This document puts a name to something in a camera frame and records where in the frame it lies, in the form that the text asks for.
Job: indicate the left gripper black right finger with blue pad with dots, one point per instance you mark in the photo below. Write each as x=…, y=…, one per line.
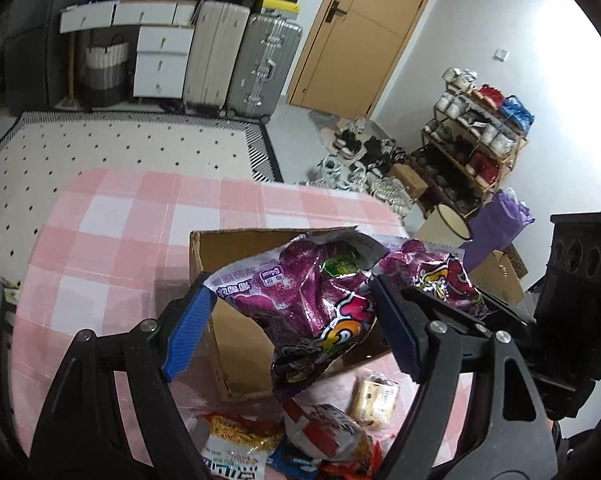
x=505, y=434

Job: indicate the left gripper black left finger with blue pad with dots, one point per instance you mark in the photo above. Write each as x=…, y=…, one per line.
x=80, y=432

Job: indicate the small pastry packet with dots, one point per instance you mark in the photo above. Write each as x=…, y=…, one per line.
x=374, y=401

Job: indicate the yellow noodle snack bag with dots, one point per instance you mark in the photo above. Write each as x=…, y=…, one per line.
x=238, y=448

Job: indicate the red white snack bag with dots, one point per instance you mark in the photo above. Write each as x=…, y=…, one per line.
x=324, y=432

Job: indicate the purple snack bag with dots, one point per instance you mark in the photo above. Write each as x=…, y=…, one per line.
x=312, y=295

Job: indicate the open cardboard box on floor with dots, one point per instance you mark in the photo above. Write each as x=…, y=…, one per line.
x=496, y=275

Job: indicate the cream trash bin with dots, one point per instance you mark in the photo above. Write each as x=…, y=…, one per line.
x=444, y=226

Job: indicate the brown cardboard box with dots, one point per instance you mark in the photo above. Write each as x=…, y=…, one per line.
x=241, y=351

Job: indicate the pink checked tablecloth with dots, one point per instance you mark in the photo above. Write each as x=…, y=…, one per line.
x=115, y=250

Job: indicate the wooden shoe rack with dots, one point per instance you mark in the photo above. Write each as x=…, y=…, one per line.
x=472, y=142

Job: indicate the small brown box by shoes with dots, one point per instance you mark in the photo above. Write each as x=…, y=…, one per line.
x=411, y=180

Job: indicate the white dotted floor rug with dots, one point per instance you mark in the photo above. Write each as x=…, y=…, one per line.
x=44, y=151

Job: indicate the wooden door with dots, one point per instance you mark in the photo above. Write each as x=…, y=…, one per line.
x=351, y=52

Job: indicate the grey white laundry basket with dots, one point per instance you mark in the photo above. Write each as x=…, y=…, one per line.
x=106, y=72

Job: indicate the silver suitcase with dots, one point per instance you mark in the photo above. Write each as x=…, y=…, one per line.
x=264, y=60

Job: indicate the white drawer desk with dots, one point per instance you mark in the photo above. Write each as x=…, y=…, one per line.
x=165, y=33

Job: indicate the beige suitcase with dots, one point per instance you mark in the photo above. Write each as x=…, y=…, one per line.
x=218, y=34

